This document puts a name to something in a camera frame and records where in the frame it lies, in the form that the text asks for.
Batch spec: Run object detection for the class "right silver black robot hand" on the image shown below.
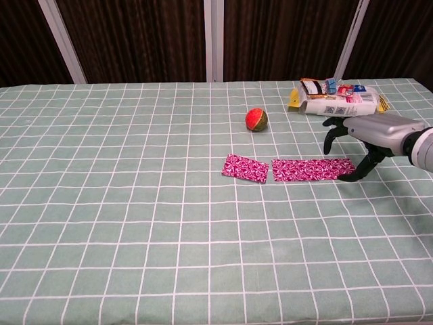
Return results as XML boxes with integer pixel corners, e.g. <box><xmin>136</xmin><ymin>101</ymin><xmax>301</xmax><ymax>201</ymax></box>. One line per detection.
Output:
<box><xmin>323</xmin><ymin>113</ymin><xmax>427</xmax><ymax>183</ymax></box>

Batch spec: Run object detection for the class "dark brown curtain panel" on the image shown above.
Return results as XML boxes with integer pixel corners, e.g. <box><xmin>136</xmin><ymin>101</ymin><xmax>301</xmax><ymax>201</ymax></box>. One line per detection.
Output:
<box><xmin>223</xmin><ymin>0</ymin><xmax>359</xmax><ymax>82</ymax></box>
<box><xmin>55</xmin><ymin>0</ymin><xmax>206</xmax><ymax>84</ymax></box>
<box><xmin>0</xmin><ymin>0</ymin><xmax>74</xmax><ymax>88</ymax></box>
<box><xmin>343</xmin><ymin>0</ymin><xmax>433</xmax><ymax>92</ymax></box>

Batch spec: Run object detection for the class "red green ball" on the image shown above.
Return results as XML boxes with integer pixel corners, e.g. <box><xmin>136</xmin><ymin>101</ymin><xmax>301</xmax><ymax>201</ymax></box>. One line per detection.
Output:
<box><xmin>245</xmin><ymin>107</ymin><xmax>269</xmax><ymax>132</ymax></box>

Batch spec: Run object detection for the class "white yellow snack bag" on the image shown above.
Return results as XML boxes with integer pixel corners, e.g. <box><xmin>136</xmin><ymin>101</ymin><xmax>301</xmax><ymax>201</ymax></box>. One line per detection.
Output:
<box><xmin>288</xmin><ymin>77</ymin><xmax>391</xmax><ymax>119</ymax></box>

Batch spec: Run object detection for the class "white partition post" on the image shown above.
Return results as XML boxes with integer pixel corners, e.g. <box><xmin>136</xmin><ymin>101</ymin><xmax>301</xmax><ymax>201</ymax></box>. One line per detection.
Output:
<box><xmin>204</xmin><ymin>0</ymin><xmax>225</xmax><ymax>83</ymax></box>
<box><xmin>37</xmin><ymin>0</ymin><xmax>88</xmax><ymax>85</ymax></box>
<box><xmin>333</xmin><ymin>0</ymin><xmax>370</xmax><ymax>79</ymax></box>

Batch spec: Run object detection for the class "pink patterned cloth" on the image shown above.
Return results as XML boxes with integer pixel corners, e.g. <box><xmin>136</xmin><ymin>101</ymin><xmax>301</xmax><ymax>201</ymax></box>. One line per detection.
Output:
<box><xmin>271</xmin><ymin>157</ymin><xmax>357</xmax><ymax>183</ymax></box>

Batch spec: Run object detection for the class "green checked tablecloth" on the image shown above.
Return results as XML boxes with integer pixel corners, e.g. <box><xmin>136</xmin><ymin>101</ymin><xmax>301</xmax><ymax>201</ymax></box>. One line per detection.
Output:
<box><xmin>0</xmin><ymin>78</ymin><xmax>433</xmax><ymax>325</ymax></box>

